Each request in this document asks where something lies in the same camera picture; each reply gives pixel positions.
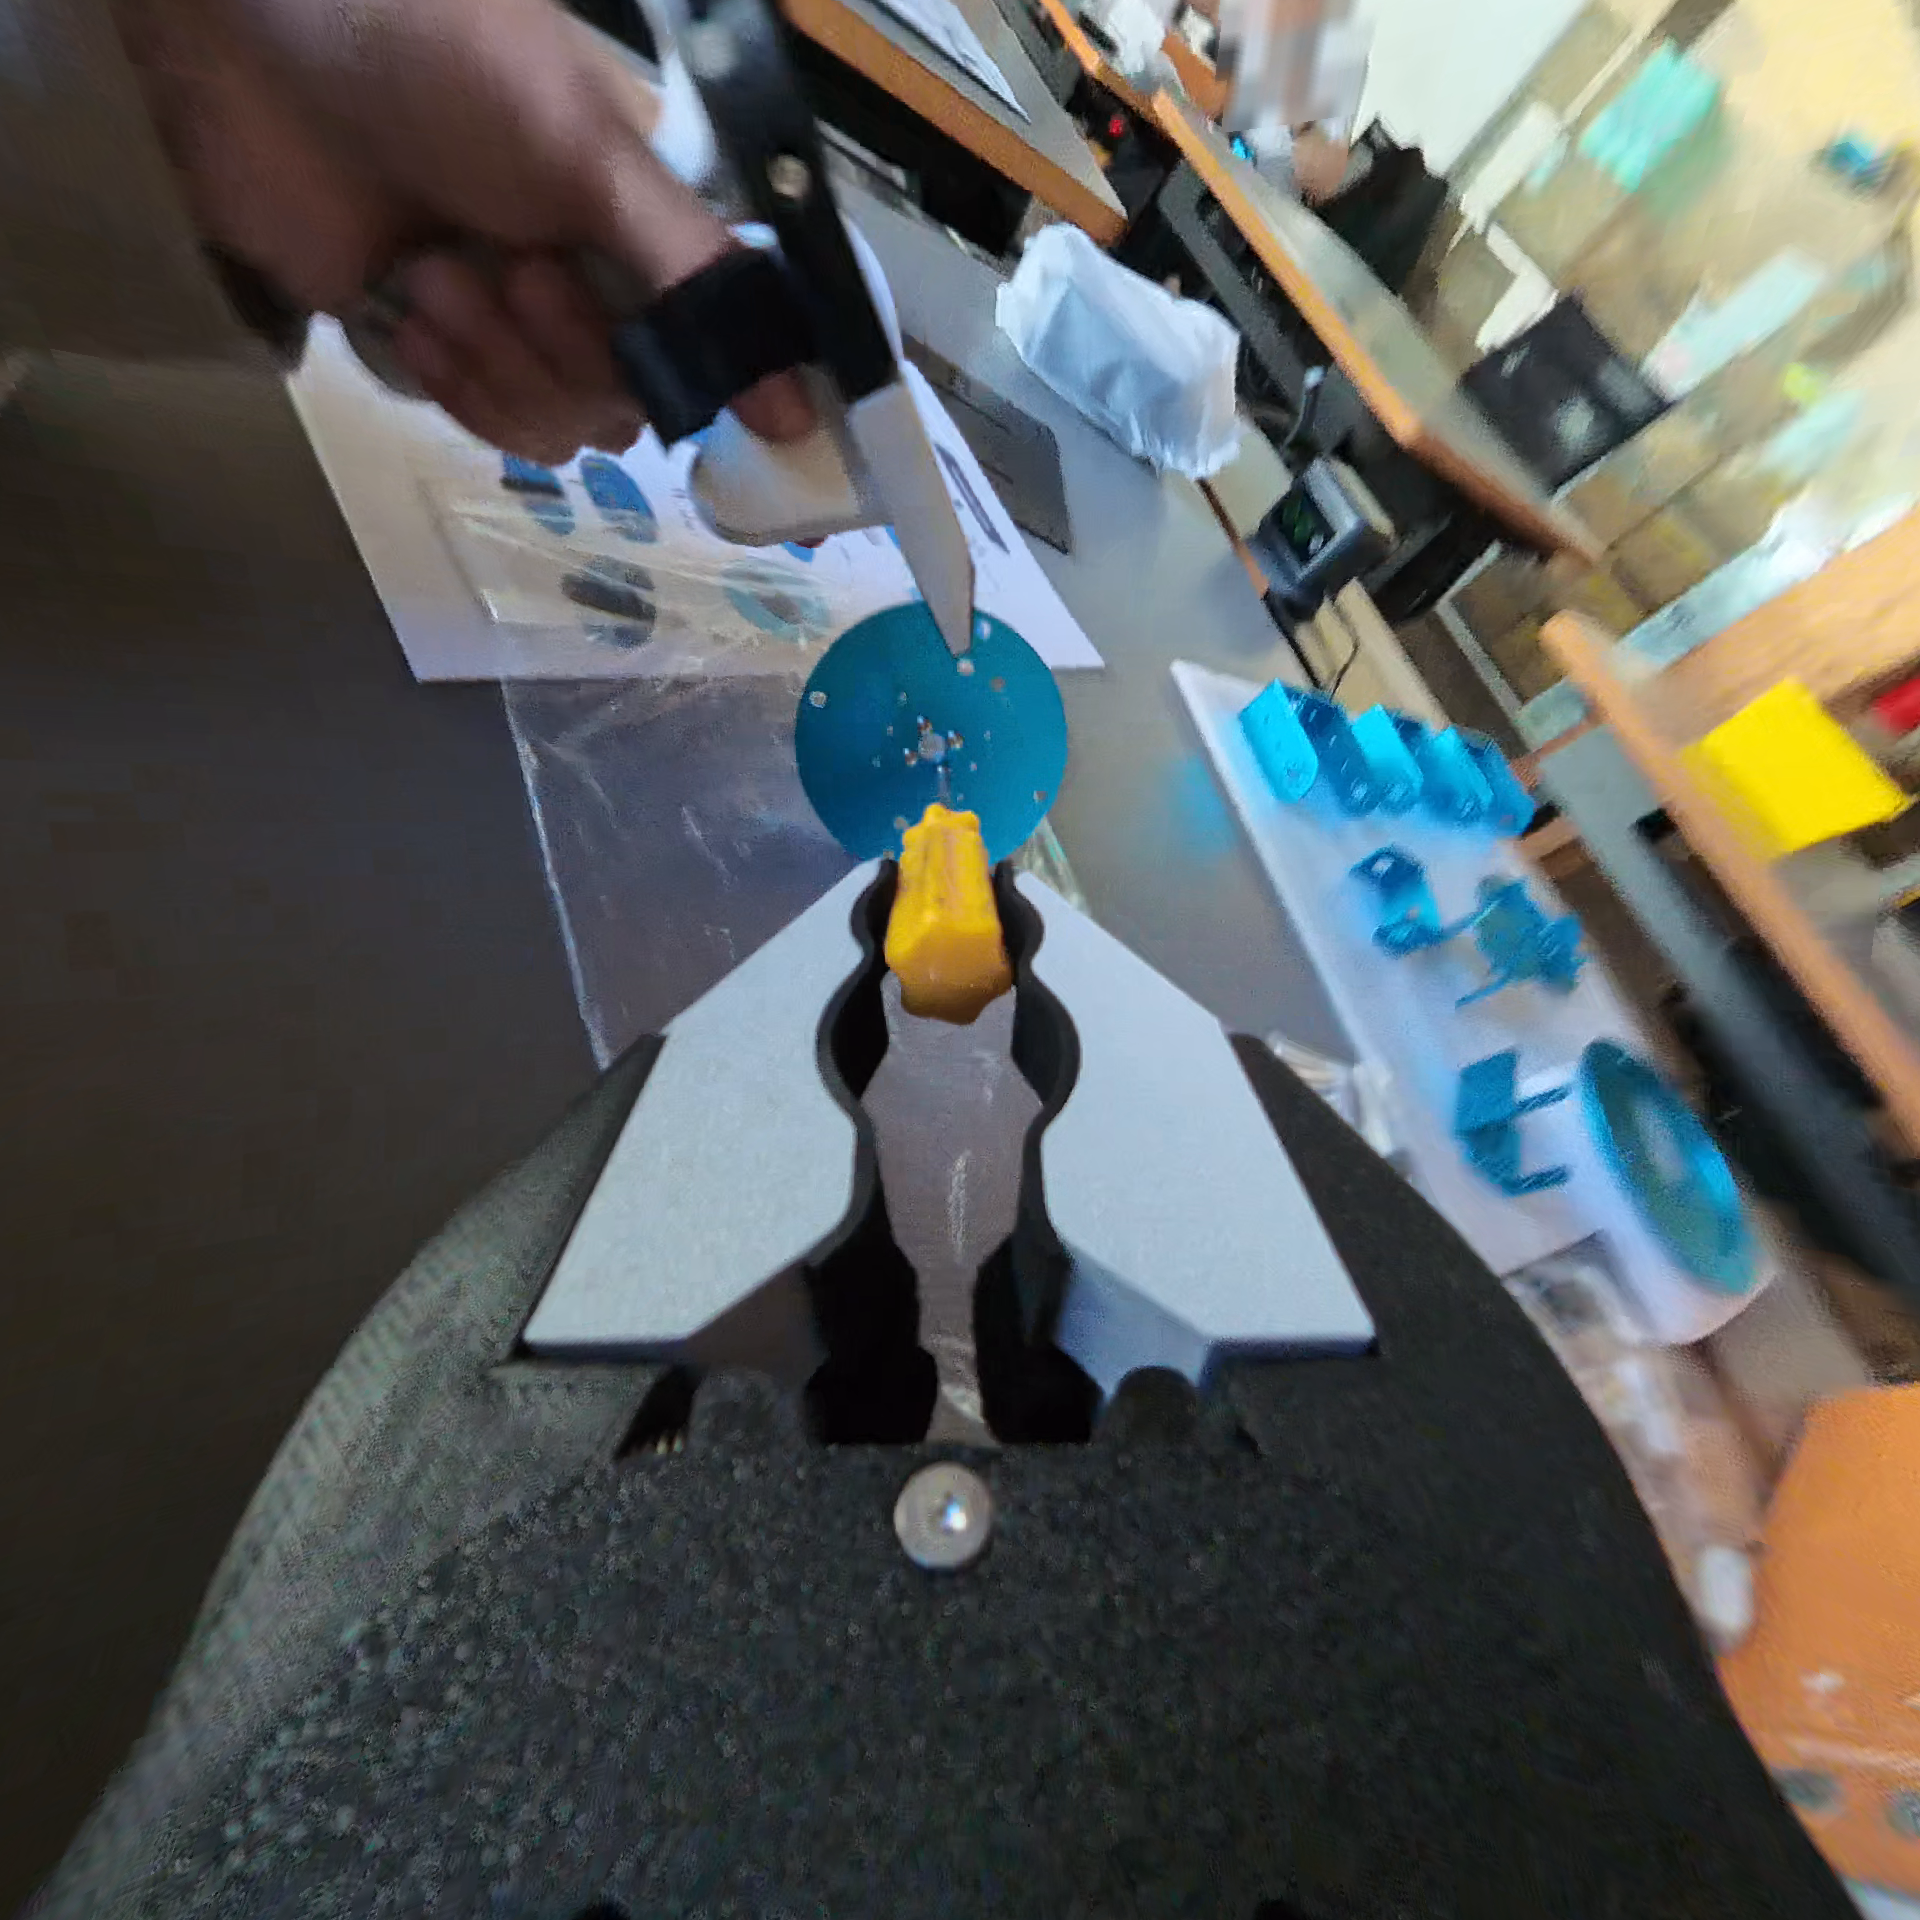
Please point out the dark blue metal bracket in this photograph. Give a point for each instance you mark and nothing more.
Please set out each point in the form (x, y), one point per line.
(1525, 939)

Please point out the clear plastic bag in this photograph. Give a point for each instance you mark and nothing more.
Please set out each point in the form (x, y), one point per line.
(676, 842)

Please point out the pile of small parts bags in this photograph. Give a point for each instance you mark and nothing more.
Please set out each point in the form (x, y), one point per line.
(1636, 1440)

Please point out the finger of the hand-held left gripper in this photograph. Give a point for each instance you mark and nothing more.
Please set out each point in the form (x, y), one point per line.
(910, 480)

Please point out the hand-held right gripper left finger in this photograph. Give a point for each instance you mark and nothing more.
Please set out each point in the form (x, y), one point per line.
(704, 1172)

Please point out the person's left hand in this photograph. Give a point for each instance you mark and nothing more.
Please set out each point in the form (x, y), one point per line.
(451, 178)

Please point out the assembly guide booklet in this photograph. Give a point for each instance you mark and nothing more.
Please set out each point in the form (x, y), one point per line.
(451, 599)

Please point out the black metal plate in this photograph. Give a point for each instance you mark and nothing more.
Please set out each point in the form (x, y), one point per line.
(1020, 450)

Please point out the teal round metal plate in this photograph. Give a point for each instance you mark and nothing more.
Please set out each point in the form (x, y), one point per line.
(857, 780)

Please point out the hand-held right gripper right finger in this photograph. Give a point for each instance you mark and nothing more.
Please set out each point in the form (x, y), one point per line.
(1187, 1187)

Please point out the printed paper sheet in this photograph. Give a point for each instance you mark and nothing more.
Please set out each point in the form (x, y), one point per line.
(952, 46)

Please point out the wood edged office table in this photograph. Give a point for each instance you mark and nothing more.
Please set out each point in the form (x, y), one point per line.
(1053, 149)
(1349, 302)

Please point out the white crumpled plastic bag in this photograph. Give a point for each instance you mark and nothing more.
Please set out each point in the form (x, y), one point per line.
(1120, 346)

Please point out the yellow box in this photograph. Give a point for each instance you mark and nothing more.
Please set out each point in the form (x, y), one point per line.
(1785, 774)

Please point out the white foam sheet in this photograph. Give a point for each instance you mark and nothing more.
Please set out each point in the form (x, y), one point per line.
(1277, 899)

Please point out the grey desk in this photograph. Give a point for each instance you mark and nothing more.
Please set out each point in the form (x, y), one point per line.
(225, 899)

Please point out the black electronic device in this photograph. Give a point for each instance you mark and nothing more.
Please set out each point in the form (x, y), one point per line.
(1315, 526)

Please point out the blue U-shaped bracket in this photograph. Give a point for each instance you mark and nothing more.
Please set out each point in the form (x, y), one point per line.
(1492, 1105)

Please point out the black box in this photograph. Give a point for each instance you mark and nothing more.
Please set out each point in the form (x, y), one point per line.
(1568, 390)

